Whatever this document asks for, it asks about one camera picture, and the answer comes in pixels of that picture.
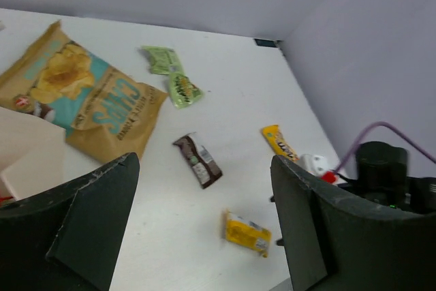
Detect yellow m&m's packet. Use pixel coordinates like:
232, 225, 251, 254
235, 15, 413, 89
261, 125, 299, 162

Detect green sour candy packet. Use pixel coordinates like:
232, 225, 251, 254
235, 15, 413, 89
168, 72, 204, 109

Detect beige paper bag orange handles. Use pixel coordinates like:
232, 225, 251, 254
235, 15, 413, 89
1, 108, 65, 200

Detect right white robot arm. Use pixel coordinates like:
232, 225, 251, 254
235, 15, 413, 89
339, 141, 435, 214

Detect yellow snack bar packet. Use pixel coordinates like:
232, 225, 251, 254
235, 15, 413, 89
223, 211, 272, 258

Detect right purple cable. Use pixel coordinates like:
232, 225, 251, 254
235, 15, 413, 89
335, 121, 436, 172

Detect light green snack packet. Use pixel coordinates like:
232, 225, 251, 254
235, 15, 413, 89
141, 46, 185, 75

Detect brown chocolate bar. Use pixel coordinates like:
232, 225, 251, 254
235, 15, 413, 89
172, 132, 223, 189

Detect blue table corner label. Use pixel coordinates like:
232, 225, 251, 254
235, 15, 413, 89
254, 38, 280, 48

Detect kettle chips bag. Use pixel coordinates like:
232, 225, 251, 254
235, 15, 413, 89
1, 21, 168, 164

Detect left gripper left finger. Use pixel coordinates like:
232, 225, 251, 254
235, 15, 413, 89
1, 153, 140, 290

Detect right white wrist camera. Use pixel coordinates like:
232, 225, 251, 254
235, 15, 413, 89
296, 154, 345, 185

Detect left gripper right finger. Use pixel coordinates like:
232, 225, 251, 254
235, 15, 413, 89
270, 155, 435, 290

